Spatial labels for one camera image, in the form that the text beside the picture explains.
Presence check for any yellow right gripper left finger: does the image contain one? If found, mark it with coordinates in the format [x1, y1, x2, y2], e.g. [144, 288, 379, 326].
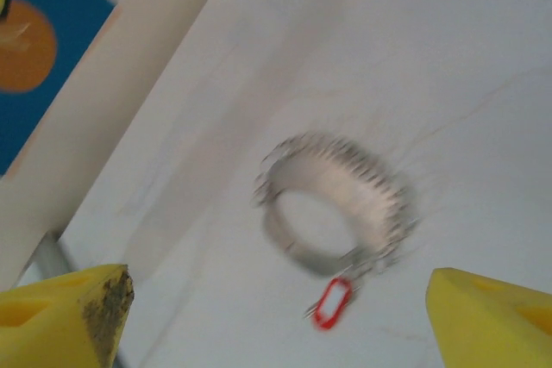
[0, 263, 135, 368]

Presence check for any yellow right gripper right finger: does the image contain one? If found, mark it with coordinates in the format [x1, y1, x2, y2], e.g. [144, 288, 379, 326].
[425, 266, 552, 368]

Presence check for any silver keyring bundle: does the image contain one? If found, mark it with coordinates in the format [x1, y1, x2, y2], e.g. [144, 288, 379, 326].
[251, 129, 423, 284]

